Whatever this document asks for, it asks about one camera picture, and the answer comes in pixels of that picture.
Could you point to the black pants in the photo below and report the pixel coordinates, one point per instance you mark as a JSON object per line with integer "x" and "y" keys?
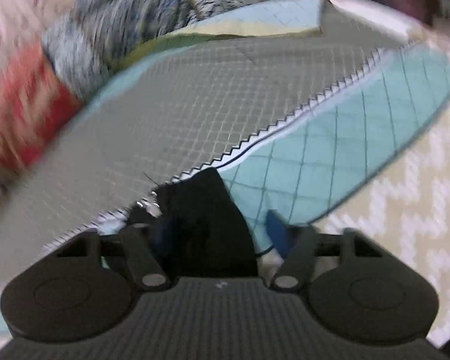
{"x": 202, "y": 225}

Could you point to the blue white patterned cloth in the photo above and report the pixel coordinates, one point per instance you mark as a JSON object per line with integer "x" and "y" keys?
{"x": 135, "y": 11}

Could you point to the patterned bed sheet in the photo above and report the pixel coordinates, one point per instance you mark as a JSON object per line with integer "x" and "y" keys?
{"x": 172, "y": 101}

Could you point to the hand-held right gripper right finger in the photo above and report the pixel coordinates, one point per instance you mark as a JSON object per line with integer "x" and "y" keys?
{"x": 278, "y": 230}

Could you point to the patchwork floral quilt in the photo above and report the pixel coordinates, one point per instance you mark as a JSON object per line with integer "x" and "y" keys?
{"x": 26, "y": 112}

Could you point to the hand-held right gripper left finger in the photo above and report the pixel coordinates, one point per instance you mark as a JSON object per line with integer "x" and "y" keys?
{"x": 135, "y": 243}

